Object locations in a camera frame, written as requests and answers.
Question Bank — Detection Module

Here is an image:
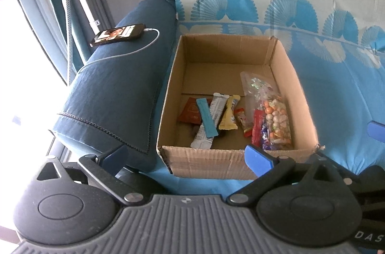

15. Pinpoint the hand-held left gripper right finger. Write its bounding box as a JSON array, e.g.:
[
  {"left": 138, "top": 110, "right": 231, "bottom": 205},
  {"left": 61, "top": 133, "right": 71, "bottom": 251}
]
[{"left": 226, "top": 144, "right": 342, "bottom": 207}]

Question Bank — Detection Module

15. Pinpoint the red stick packet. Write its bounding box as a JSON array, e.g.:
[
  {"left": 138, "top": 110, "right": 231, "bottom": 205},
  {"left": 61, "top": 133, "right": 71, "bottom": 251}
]
[{"left": 252, "top": 109, "right": 264, "bottom": 146}]

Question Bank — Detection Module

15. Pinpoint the dark red snack packet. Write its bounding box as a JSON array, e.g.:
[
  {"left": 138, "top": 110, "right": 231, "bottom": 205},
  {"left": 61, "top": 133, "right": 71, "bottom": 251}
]
[{"left": 177, "top": 98, "right": 203, "bottom": 125}]

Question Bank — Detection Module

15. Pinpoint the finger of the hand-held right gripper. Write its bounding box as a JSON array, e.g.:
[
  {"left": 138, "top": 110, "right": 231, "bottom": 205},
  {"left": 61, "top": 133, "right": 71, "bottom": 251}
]
[
  {"left": 316, "top": 151, "right": 361, "bottom": 182},
  {"left": 367, "top": 121, "right": 385, "bottom": 137}
]

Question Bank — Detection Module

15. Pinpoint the silver stick packet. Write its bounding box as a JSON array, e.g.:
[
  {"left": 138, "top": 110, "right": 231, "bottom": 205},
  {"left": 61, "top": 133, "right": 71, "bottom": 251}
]
[{"left": 190, "top": 93, "right": 230, "bottom": 150}]

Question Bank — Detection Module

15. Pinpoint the bag of round snack balls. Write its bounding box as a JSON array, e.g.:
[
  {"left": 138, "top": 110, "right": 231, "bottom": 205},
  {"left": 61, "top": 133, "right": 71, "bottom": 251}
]
[{"left": 259, "top": 96, "right": 294, "bottom": 151}]

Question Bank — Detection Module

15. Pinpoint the yellow snack bar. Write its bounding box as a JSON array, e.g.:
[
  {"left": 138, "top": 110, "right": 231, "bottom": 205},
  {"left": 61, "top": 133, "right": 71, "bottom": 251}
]
[{"left": 218, "top": 95, "right": 241, "bottom": 131}]

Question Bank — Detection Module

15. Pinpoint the dark blue sofa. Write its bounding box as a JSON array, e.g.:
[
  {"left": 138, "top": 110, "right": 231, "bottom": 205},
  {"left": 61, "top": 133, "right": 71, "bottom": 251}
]
[{"left": 50, "top": 0, "right": 181, "bottom": 175}]

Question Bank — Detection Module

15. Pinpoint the purple candy bar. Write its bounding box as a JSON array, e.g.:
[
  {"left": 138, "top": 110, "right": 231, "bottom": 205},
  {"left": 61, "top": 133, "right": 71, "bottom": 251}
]
[{"left": 261, "top": 119, "right": 273, "bottom": 151}]

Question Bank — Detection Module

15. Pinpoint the grey braided hose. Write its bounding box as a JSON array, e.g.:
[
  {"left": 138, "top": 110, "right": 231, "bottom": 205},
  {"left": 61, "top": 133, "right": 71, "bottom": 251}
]
[{"left": 64, "top": 0, "right": 75, "bottom": 84}]

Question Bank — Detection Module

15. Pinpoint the white charging cable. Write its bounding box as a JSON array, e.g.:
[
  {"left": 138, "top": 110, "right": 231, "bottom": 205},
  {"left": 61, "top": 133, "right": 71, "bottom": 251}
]
[{"left": 79, "top": 28, "right": 160, "bottom": 74}]

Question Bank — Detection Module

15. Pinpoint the blue stick packet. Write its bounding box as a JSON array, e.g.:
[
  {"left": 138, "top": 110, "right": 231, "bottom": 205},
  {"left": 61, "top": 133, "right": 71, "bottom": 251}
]
[{"left": 196, "top": 98, "right": 219, "bottom": 137}]

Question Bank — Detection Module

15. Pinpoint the cardboard box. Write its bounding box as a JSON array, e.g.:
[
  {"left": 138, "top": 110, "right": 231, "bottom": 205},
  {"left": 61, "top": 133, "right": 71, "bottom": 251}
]
[{"left": 156, "top": 34, "right": 319, "bottom": 181}]

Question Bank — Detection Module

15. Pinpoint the red and white candy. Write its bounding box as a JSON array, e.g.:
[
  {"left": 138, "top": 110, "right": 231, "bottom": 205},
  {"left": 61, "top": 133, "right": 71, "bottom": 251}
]
[{"left": 234, "top": 109, "right": 254, "bottom": 138}]

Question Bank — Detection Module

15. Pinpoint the blue fan-print sheet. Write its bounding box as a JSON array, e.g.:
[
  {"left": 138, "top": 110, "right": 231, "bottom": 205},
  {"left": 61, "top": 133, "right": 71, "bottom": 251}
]
[{"left": 150, "top": 0, "right": 385, "bottom": 197}]

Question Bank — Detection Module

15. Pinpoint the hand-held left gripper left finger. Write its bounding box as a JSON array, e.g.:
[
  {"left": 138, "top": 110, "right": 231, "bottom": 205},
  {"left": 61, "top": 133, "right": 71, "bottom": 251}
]
[{"left": 36, "top": 144, "right": 144, "bottom": 206}]

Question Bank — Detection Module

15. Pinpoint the black smartphone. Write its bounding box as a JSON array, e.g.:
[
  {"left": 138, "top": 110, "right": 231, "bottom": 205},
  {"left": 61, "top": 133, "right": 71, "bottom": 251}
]
[{"left": 90, "top": 23, "right": 147, "bottom": 47}]

